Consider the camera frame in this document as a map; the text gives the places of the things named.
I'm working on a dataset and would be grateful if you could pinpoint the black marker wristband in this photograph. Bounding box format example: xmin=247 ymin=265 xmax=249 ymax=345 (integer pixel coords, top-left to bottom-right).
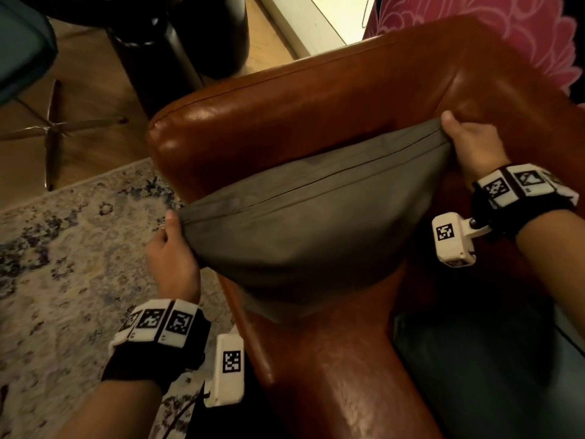
xmin=470 ymin=163 xmax=580 ymax=241
xmin=100 ymin=299 xmax=212 ymax=394

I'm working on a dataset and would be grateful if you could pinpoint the teal swivel chair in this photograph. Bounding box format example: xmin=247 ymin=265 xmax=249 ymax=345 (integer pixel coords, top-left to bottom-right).
xmin=0 ymin=0 xmax=130 ymax=193

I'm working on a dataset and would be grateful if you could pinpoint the person's right hand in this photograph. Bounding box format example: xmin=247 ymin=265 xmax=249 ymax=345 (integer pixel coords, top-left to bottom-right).
xmin=440 ymin=110 xmax=512 ymax=193

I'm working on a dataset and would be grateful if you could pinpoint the black leather chair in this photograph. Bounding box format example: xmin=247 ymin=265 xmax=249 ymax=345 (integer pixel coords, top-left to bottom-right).
xmin=23 ymin=0 xmax=251 ymax=120

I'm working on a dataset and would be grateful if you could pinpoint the teal cushion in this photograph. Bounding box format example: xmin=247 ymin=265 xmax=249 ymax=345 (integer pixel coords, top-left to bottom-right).
xmin=392 ymin=304 xmax=585 ymax=439

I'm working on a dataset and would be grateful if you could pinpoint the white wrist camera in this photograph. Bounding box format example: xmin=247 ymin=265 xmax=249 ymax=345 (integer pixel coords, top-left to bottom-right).
xmin=431 ymin=212 xmax=494 ymax=268
xmin=203 ymin=326 xmax=246 ymax=409

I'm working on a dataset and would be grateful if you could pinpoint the person's left hand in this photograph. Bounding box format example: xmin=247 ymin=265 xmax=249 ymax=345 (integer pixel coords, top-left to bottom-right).
xmin=144 ymin=210 xmax=202 ymax=305

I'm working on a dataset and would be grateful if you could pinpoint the brown leather sofa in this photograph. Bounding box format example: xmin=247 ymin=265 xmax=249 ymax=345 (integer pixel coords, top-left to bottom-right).
xmin=145 ymin=15 xmax=585 ymax=439

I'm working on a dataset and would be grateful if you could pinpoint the grey cushion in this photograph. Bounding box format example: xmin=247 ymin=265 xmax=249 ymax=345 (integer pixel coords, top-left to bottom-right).
xmin=177 ymin=117 xmax=454 ymax=324

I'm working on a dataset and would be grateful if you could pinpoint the patterned grey rug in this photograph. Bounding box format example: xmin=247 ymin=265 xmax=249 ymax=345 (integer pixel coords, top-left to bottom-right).
xmin=0 ymin=157 xmax=236 ymax=439

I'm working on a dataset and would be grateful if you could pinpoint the black cable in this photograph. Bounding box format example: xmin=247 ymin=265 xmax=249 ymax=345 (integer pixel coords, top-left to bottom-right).
xmin=175 ymin=391 xmax=211 ymax=419

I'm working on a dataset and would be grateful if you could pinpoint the person's right forearm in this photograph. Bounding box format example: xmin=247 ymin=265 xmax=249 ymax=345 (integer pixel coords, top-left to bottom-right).
xmin=515 ymin=210 xmax=585 ymax=346

